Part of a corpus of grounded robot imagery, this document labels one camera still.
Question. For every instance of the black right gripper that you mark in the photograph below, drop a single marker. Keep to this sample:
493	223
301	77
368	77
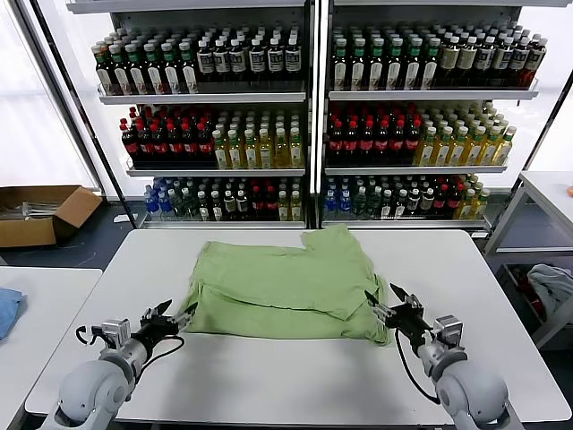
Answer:
407	324

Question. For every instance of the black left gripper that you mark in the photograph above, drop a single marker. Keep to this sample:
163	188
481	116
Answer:
156	329

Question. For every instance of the light green shirt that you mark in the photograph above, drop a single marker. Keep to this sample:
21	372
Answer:
277	286

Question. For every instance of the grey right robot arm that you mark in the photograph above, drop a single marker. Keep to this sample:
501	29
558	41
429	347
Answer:
470	394

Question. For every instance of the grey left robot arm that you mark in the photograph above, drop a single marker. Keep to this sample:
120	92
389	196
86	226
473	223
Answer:
89	389

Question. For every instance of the small dark drink bottle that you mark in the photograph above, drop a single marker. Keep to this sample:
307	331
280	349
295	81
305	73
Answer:
387	206
428	200
242	203
414	200
217	207
204	207
400	206
230	203

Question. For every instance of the white paper scrap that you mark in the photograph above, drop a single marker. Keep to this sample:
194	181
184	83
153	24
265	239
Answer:
120	219

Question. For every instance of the small green water bottle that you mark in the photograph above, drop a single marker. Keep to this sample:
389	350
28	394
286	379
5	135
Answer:
360	203
191	206
177	205

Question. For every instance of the small blue drink bottle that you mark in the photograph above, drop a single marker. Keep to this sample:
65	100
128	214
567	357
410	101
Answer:
330	202
165	202
345	202
150	202

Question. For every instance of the small red cola bottle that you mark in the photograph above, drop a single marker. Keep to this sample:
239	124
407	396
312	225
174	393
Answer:
256	203
441	199
454	198
270	203

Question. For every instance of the small yellow juice bottle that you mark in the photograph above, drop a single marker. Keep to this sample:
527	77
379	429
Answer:
283	207
480	205
295	207
465	206

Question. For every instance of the red object under table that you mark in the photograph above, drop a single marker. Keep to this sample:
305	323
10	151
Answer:
532	295

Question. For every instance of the grey cloth pile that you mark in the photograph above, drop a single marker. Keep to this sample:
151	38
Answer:
550	282

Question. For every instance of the blue folded cloth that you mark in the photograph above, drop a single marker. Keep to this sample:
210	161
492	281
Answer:
9	313

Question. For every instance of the brown cardboard box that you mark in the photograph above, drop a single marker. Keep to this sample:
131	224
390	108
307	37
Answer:
27	233

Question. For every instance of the red cap cola bottle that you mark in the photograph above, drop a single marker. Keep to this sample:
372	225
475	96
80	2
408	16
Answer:
205	142
143	144
189	142
367	140
336	140
412	139
382	139
158	143
174	143
398	139
129	145
352	140

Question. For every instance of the clear plastic packaging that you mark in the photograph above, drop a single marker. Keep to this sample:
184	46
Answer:
36	209

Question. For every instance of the black slanted metal pole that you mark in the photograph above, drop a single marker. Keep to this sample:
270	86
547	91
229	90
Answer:
95	134
540	134

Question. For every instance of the grey metal shelf unit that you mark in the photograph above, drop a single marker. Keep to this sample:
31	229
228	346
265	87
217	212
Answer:
425	95
201	98

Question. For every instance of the green cap dark tea bottle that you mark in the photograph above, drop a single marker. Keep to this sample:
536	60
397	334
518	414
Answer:
395	65
120	71
377	65
104	71
430	65
340	65
136	70
413	65
358	65
154	70
171	69
188	68

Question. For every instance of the beige label dark drink bottle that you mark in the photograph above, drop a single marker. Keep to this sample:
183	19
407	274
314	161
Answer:
450	62
467	62

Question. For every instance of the white label dark drink bottle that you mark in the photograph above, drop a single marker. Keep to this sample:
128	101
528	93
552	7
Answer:
256	61
292	60
221	62
205	62
275	60
237	61

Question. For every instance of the grey label dark drink bottle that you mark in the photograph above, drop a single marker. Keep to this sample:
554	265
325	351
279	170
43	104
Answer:
502	62
519	63
535	63
484	62

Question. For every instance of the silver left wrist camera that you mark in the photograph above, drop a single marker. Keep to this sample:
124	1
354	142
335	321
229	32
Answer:
115	332

